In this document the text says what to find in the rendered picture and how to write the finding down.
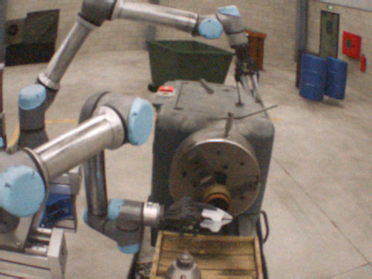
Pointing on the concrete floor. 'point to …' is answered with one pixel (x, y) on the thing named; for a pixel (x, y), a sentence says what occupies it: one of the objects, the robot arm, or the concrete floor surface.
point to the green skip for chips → (186, 62)
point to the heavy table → (256, 46)
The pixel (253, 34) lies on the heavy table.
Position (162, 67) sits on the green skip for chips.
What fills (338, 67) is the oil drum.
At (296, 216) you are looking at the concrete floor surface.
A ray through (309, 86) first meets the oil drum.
